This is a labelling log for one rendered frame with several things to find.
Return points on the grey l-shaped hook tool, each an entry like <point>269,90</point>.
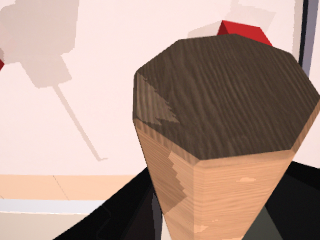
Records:
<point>308,26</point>

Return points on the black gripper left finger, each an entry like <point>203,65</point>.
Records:
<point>132,213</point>

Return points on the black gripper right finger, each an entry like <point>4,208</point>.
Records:
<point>294,206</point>

